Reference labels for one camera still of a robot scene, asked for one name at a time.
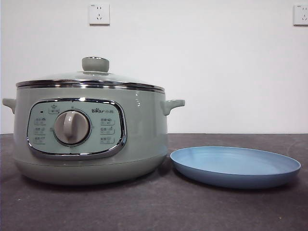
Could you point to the glass lid with green knob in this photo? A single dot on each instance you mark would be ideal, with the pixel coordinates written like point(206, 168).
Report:
point(95, 64)

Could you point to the pale green electric steamer pot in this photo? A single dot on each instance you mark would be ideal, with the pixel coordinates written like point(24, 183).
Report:
point(144, 134)

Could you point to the blue round plate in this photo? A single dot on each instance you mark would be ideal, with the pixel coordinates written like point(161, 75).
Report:
point(231, 166)

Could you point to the white wall socket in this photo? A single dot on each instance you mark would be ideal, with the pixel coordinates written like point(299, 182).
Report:
point(301, 15)
point(99, 14)

